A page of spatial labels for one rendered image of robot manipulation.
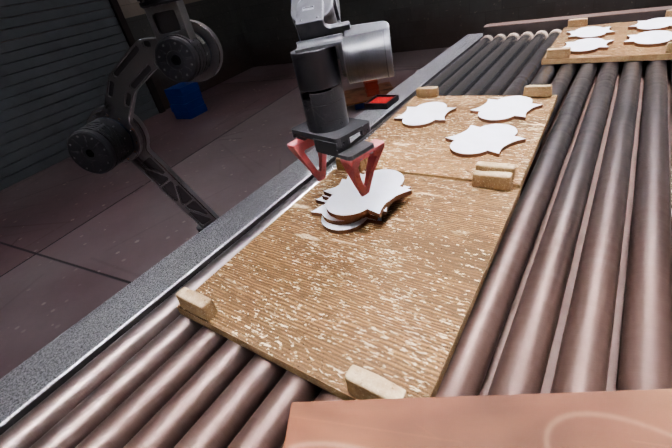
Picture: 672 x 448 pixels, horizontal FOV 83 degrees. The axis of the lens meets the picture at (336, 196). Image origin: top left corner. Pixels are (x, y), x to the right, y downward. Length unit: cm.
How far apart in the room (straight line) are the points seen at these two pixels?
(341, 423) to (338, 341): 18
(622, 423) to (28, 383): 62
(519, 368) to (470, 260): 14
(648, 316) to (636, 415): 23
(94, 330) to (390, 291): 42
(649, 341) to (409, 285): 24
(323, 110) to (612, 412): 40
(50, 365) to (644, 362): 68
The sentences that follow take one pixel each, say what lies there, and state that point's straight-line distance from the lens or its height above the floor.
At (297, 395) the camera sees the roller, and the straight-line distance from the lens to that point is 45.
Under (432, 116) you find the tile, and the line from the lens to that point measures 94.
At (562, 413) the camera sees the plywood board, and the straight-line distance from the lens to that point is 29.
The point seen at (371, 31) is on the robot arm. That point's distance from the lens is 52.
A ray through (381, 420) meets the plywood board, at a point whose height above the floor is 104.
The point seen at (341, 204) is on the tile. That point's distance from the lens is 60.
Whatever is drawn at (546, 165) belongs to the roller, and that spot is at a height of 92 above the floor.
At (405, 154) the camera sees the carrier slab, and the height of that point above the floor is 94.
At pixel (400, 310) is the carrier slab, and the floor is 94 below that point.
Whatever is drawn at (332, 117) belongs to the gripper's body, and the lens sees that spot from 51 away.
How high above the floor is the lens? 128
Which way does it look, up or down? 30 degrees down
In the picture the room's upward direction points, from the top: 13 degrees counter-clockwise
